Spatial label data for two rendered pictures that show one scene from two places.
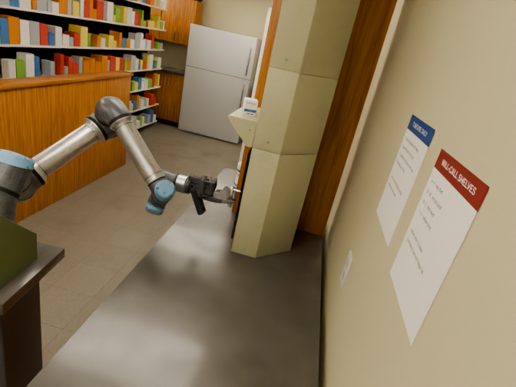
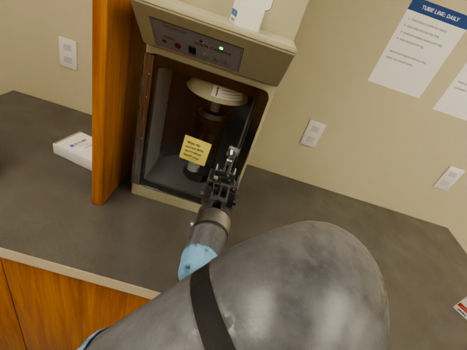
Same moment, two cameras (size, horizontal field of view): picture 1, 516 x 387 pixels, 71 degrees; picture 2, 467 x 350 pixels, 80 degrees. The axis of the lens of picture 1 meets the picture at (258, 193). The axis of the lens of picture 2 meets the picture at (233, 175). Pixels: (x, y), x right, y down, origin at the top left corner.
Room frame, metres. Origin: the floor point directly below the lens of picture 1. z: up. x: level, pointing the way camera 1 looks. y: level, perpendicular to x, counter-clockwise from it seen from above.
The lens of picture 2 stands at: (1.47, 0.73, 1.58)
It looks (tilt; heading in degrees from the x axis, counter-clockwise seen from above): 33 degrees down; 260
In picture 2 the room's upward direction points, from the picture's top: 20 degrees clockwise
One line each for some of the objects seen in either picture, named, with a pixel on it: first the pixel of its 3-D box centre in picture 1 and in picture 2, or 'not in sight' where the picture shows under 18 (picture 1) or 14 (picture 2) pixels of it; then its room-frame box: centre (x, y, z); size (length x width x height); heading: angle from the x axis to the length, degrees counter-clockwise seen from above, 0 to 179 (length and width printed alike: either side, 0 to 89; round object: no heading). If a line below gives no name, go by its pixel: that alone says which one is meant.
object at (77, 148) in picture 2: not in sight; (86, 150); (1.86, -0.11, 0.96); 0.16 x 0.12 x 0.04; 163
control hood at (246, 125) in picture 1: (248, 124); (213, 44); (1.50, 0.10, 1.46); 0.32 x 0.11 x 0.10; 175
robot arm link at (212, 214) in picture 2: (183, 183); (210, 225); (1.42, 0.32, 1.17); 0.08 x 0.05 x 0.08; 175
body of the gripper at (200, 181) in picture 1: (201, 186); (218, 198); (1.41, 0.24, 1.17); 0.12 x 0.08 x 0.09; 85
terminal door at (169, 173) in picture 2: (247, 186); (193, 144); (1.50, 0.05, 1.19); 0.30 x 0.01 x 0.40; 174
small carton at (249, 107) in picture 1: (249, 107); (248, 10); (1.45, 0.11, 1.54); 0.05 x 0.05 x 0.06; 13
